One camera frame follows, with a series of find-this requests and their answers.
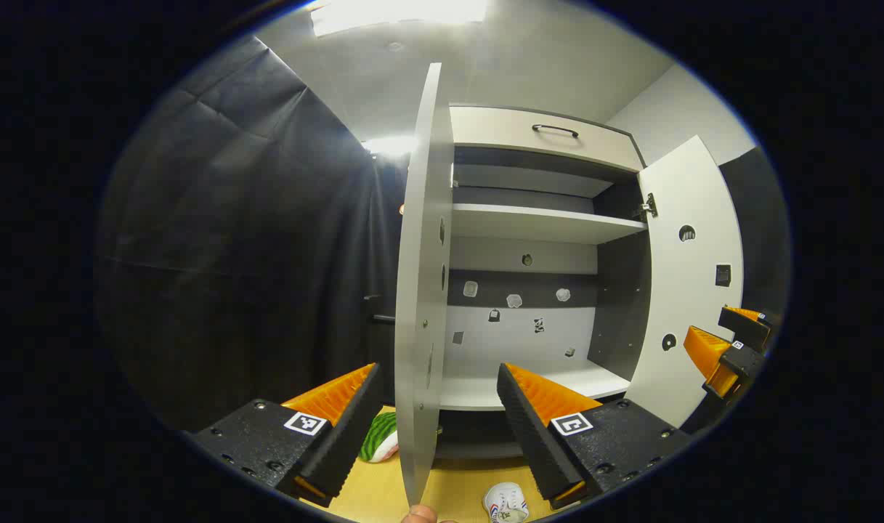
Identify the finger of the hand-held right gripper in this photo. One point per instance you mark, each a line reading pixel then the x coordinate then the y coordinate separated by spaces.
pixel 743 361
pixel 745 328

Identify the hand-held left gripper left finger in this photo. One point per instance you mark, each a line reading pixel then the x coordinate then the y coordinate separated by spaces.
pixel 347 428

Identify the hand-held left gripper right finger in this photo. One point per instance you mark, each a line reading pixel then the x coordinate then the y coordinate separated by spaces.
pixel 532 436

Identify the white cabinet door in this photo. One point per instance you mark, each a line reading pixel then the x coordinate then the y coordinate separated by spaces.
pixel 418 290
pixel 692 305

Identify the white and grey shoe cabinet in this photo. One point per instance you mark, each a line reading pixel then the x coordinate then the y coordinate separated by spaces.
pixel 619 305

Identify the metal door hinge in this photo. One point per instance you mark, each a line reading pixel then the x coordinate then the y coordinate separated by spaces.
pixel 649 207

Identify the white cabinet shelf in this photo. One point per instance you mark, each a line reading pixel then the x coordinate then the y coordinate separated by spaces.
pixel 536 224

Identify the white cabinet drawer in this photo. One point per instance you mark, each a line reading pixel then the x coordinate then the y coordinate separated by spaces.
pixel 500 131

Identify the green striped watermelon toy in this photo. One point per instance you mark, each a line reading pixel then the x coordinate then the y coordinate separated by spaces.
pixel 378 437

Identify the black backdrop cloth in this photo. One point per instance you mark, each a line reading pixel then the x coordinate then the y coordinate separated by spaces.
pixel 231 254

